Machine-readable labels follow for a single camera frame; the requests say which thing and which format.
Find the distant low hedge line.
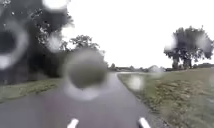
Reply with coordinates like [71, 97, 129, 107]
[108, 62, 214, 73]

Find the grey asphalt path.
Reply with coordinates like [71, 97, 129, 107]
[0, 71, 166, 128]

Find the robot's own part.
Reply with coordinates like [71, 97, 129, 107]
[138, 116, 152, 128]
[66, 117, 80, 128]

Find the row of dark trees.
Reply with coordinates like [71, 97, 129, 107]
[0, 0, 109, 85]

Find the grass field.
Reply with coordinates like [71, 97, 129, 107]
[117, 67, 214, 128]

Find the large lone tree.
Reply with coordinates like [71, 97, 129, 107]
[163, 25, 214, 71]

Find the grass verge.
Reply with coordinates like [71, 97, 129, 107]
[0, 77, 64, 105]

